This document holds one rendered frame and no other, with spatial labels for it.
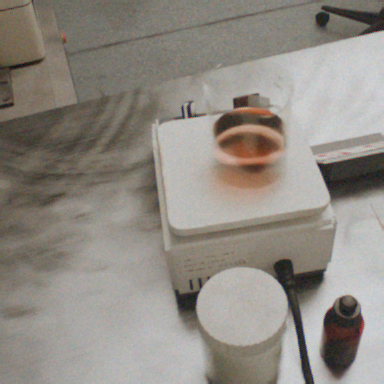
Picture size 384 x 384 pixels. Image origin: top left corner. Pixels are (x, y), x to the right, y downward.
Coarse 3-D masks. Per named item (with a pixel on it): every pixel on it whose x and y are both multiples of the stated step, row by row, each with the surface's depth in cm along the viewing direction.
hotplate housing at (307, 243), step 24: (312, 216) 43; (168, 240) 42; (192, 240) 41; (216, 240) 41; (240, 240) 42; (264, 240) 42; (288, 240) 42; (312, 240) 43; (168, 264) 42; (192, 264) 42; (216, 264) 42; (240, 264) 43; (264, 264) 44; (288, 264) 43; (312, 264) 45; (192, 288) 44
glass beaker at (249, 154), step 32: (224, 64) 41; (256, 64) 41; (224, 96) 42; (256, 96) 43; (288, 96) 40; (224, 128) 38; (256, 128) 37; (288, 128) 40; (224, 160) 40; (256, 160) 39; (288, 160) 43; (256, 192) 42
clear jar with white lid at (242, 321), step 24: (216, 288) 37; (240, 288) 37; (264, 288) 37; (216, 312) 35; (240, 312) 35; (264, 312) 35; (216, 336) 34; (240, 336) 34; (264, 336) 34; (216, 360) 36; (240, 360) 35; (264, 360) 36
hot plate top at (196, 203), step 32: (160, 128) 47; (192, 128) 47; (160, 160) 45; (192, 160) 45; (192, 192) 42; (224, 192) 42; (288, 192) 42; (320, 192) 42; (192, 224) 40; (224, 224) 40; (256, 224) 41
